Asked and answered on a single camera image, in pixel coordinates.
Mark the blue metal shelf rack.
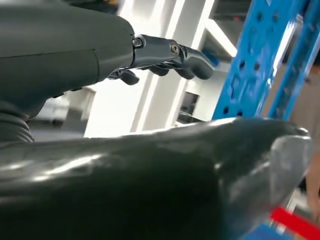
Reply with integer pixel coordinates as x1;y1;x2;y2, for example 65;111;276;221
211;0;320;240

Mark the red barrier belt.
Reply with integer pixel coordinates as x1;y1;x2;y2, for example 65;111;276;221
269;206;320;240

